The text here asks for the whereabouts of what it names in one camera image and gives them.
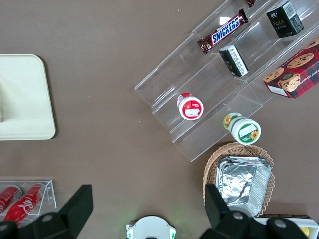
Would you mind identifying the aluminium foil tray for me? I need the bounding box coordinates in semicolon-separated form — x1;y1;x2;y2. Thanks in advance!
215;156;273;217

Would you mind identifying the white rectangular snack bin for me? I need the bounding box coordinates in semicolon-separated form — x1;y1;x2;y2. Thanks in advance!
254;213;319;239

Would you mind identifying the green lid white cup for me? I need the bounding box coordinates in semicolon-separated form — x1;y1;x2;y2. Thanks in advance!
223;112;262;145

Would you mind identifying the red cola bottle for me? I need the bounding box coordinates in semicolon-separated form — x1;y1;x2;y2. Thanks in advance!
2;185;45;225
0;185;23;215

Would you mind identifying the red lid white cup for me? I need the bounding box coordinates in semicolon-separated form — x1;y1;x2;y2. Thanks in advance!
177;92;204;121

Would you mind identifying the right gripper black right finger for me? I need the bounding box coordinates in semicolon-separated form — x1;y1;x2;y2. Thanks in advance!
204;184;251;229

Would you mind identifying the small black carton box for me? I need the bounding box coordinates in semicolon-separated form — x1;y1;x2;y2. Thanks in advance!
219;44;249;77
266;0;304;39

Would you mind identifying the clear acrylic bottle rack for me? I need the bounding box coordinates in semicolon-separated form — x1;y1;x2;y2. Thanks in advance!
0;179;57;222

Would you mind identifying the light tan wicker basket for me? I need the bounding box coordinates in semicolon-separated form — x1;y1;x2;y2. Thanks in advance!
203;142;276;217

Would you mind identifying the clear acrylic step stand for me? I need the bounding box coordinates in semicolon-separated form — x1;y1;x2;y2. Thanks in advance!
134;0;319;163

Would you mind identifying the red tartan cookie box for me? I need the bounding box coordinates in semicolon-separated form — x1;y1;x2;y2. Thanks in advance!
263;37;319;100

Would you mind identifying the beige plastic serving tray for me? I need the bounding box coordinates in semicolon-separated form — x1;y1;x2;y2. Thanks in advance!
0;54;56;141

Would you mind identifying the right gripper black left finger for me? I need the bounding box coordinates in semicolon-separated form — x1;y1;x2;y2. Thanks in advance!
31;184;94;239

